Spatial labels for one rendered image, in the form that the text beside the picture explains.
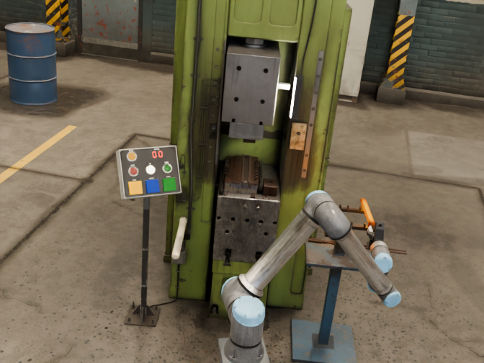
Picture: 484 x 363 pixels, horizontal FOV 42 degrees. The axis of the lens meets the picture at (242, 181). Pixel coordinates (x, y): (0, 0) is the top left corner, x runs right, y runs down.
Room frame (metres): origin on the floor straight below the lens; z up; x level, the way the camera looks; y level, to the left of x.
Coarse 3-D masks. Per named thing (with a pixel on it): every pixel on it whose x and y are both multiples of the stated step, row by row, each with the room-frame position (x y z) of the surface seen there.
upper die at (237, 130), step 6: (234, 120) 3.47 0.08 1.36; (234, 126) 3.43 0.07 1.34; (240, 126) 3.44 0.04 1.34; (246, 126) 3.44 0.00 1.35; (252, 126) 3.44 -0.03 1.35; (258, 126) 3.44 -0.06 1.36; (234, 132) 3.43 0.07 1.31; (240, 132) 3.44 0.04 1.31; (246, 132) 3.44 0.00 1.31; (252, 132) 3.44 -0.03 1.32; (258, 132) 3.44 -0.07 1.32; (246, 138) 3.44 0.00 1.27; (252, 138) 3.44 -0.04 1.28; (258, 138) 3.44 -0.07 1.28
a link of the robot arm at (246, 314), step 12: (240, 300) 2.40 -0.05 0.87; (252, 300) 2.41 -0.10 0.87; (228, 312) 2.41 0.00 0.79; (240, 312) 2.32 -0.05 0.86; (252, 312) 2.33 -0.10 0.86; (264, 312) 2.36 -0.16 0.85; (240, 324) 2.30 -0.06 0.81; (252, 324) 2.30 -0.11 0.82; (240, 336) 2.30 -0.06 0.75; (252, 336) 2.30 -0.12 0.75
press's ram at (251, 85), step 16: (240, 48) 3.57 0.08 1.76; (256, 48) 3.61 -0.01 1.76; (272, 48) 3.65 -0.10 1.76; (240, 64) 3.43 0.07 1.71; (256, 64) 3.44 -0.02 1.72; (272, 64) 3.44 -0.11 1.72; (240, 80) 3.43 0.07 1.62; (256, 80) 3.44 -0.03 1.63; (272, 80) 3.44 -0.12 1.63; (224, 96) 3.43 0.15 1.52; (240, 96) 3.43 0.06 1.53; (256, 96) 3.44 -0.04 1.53; (272, 96) 3.44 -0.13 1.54; (224, 112) 3.43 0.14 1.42; (240, 112) 3.44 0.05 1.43; (256, 112) 3.44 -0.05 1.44; (272, 112) 3.44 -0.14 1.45
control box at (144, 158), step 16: (128, 160) 3.25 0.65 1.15; (144, 160) 3.28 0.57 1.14; (160, 160) 3.32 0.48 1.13; (176, 160) 3.36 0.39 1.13; (128, 176) 3.20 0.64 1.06; (144, 176) 3.24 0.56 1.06; (160, 176) 3.27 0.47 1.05; (176, 176) 3.31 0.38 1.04; (128, 192) 3.16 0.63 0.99; (144, 192) 3.19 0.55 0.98; (160, 192) 3.23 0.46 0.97; (176, 192) 3.27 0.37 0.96
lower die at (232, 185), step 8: (232, 160) 3.79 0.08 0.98; (240, 160) 3.78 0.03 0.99; (256, 160) 3.80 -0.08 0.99; (232, 168) 3.66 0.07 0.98; (240, 168) 3.65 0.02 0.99; (256, 168) 3.67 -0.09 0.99; (232, 176) 3.53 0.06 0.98; (240, 176) 3.52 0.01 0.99; (248, 176) 3.51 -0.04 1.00; (256, 176) 3.54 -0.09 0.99; (232, 184) 3.43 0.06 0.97; (240, 184) 3.44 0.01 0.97; (248, 184) 3.44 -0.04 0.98; (256, 184) 3.44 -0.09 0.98; (232, 192) 3.43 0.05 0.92; (240, 192) 3.44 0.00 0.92; (248, 192) 3.44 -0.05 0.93; (256, 192) 3.44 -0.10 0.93
